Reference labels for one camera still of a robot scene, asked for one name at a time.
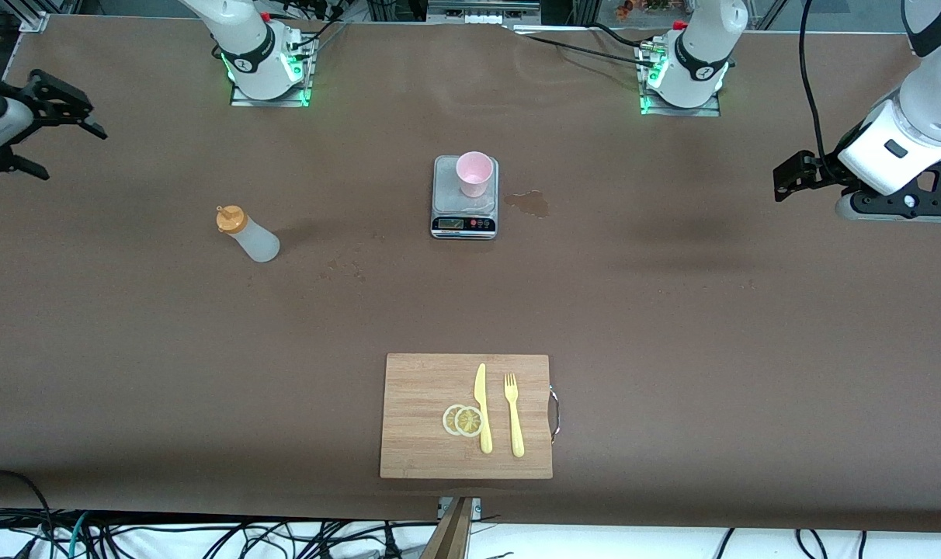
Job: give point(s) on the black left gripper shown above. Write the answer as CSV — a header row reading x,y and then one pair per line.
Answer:
x,y
821,170

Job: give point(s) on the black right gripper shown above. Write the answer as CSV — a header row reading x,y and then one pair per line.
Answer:
x,y
39,104

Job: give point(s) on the translucent squeeze bottle orange cap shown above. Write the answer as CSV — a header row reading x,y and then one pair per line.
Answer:
x,y
257,244

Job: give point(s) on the pink plastic cup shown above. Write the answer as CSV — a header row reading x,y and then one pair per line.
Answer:
x,y
474,182

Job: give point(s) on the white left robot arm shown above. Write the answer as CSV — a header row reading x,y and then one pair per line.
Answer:
x,y
905,132

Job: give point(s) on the brown liquid spill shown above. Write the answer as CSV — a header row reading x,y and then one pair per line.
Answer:
x,y
529,204

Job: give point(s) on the silver digital kitchen scale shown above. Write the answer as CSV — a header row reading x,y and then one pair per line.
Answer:
x,y
463,225

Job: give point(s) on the white power strip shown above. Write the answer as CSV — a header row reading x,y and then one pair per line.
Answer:
x,y
487,18

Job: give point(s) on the yellow plastic fork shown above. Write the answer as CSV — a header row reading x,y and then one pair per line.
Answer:
x,y
515,419

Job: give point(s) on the yellow plastic knife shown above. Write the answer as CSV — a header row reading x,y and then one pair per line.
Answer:
x,y
482,400

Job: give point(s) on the lemon slice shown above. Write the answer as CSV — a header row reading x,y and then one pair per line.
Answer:
x,y
448,420
468,421

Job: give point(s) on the wooden beam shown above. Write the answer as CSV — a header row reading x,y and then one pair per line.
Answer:
x,y
451,536

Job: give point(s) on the aluminium frame rail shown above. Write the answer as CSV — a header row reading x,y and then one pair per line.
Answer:
x,y
482,6

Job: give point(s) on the metal bracket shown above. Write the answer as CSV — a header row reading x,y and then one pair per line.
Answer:
x,y
474,506

